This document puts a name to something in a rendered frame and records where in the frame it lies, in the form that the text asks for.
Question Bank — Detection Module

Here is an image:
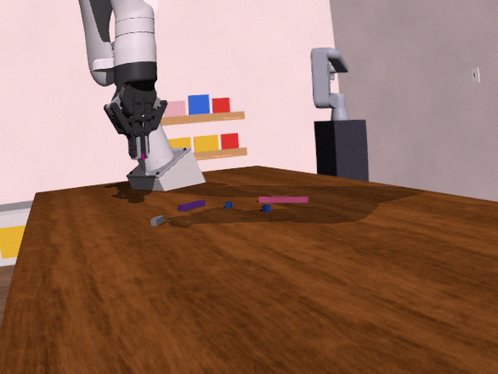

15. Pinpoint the purple rod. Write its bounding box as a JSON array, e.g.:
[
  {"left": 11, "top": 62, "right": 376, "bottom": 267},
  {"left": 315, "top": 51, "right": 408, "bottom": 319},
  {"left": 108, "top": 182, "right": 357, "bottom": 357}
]
[{"left": 178, "top": 200, "right": 205, "bottom": 212}]

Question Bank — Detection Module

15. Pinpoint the pink rod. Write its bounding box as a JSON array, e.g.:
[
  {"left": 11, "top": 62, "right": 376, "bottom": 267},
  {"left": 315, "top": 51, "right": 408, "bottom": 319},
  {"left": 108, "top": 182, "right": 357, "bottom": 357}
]
[{"left": 258, "top": 196, "right": 308, "bottom": 203}]

